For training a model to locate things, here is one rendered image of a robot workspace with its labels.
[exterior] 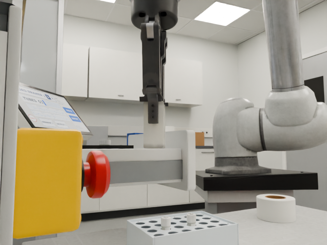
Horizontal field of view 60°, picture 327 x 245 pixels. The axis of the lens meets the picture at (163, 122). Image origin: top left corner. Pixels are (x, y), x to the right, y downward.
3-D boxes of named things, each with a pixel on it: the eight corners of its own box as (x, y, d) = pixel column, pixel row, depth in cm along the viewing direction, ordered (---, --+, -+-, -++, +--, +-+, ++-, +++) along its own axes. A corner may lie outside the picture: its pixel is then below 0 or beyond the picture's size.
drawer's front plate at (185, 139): (133, 176, 76) (134, 135, 77) (196, 190, 51) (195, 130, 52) (127, 176, 75) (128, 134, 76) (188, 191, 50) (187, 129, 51)
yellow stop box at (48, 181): (70, 210, 26) (72, 132, 27) (90, 231, 20) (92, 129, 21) (8, 217, 24) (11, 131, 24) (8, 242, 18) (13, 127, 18)
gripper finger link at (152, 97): (158, 89, 42) (156, 85, 39) (158, 123, 42) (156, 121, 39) (148, 90, 42) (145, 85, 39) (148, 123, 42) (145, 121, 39)
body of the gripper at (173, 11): (176, -17, 41) (177, 44, 40) (178, 12, 50) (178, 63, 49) (126, -14, 42) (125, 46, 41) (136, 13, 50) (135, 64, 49)
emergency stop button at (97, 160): (99, 193, 26) (100, 149, 26) (114, 201, 23) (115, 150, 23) (65, 196, 25) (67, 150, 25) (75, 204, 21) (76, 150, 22)
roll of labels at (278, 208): (265, 212, 59) (265, 192, 60) (301, 218, 55) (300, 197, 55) (250, 218, 54) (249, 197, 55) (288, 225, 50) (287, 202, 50)
